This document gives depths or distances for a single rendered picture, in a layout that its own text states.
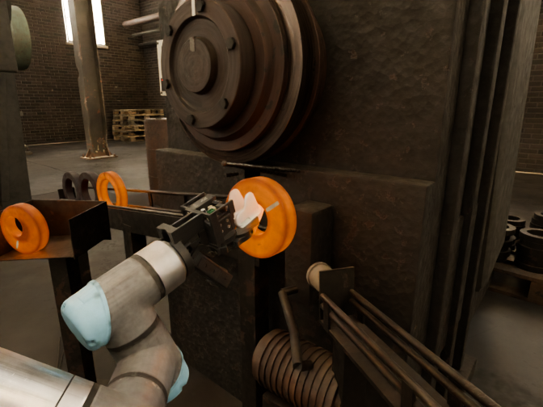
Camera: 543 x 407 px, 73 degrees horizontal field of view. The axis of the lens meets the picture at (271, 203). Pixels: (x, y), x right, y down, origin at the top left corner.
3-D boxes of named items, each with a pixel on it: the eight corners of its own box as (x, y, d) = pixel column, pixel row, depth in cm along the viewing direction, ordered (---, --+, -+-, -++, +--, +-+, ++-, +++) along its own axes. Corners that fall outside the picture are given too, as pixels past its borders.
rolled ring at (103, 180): (91, 190, 155) (98, 189, 157) (111, 225, 150) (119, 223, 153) (103, 161, 144) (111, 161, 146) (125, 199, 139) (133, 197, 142)
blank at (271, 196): (257, 265, 74) (246, 270, 72) (224, 198, 76) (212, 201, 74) (312, 236, 64) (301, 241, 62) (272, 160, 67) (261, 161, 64)
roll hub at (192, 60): (179, 125, 99) (172, 11, 91) (256, 130, 82) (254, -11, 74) (162, 126, 95) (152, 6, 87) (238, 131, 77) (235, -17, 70)
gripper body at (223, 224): (237, 198, 58) (178, 237, 50) (247, 241, 62) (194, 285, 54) (204, 190, 62) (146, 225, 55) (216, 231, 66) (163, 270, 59)
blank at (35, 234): (13, 193, 109) (2, 195, 106) (54, 217, 107) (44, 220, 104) (6, 235, 115) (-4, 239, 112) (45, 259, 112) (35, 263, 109)
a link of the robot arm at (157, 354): (128, 442, 46) (83, 377, 43) (149, 377, 57) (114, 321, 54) (186, 418, 46) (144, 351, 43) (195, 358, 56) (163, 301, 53)
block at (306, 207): (306, 283, 99) (309, 198, 93) (332, 292, 94) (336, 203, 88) (282, 298, 91) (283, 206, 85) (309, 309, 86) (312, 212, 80)
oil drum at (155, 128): (183, 190, 445) (178, 115, 421) (216, 199, 409) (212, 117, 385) (139, 200, 401) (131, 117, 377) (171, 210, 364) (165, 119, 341)
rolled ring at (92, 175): (93, 170, 151) (101, 169, 154) (73, 172, 163) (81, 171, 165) (102, 214, 154) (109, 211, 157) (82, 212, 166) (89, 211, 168)
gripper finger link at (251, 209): (271, 182, 65) (236, 206, 59) (275, 210, 68) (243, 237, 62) (258, 179, 67) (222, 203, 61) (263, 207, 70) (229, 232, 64)
